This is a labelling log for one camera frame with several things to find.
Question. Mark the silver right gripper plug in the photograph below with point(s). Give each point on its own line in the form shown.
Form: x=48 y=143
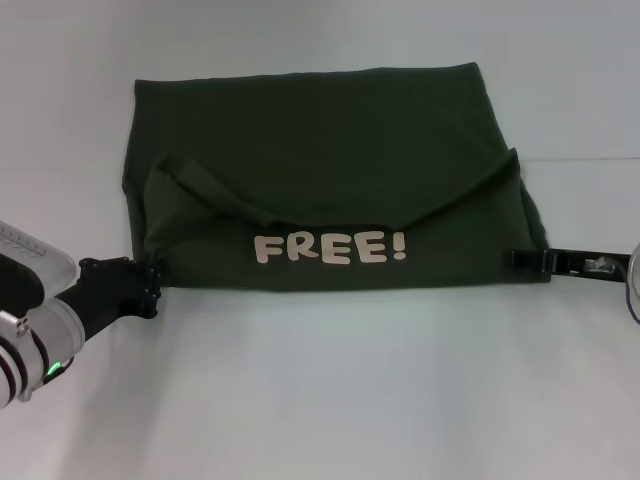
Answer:
x=600 y=264

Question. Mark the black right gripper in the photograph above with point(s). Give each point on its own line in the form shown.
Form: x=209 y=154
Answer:
x=585 y=262

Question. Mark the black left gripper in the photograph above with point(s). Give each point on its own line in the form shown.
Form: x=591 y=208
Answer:
x=105 y=295

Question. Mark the dark green shirt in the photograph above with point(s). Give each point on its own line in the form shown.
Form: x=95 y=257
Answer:
x=325 y=165

